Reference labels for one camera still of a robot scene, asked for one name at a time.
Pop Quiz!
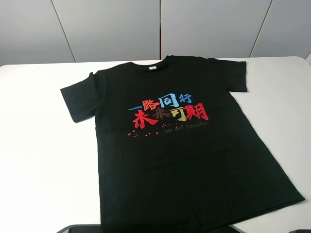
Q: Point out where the dark robot base front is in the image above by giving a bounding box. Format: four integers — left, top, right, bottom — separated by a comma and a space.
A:
57, 224, 311, 233

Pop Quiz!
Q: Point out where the black printed t-shirt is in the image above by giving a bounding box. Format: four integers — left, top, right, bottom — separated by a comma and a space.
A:
61, 56, 304, 233

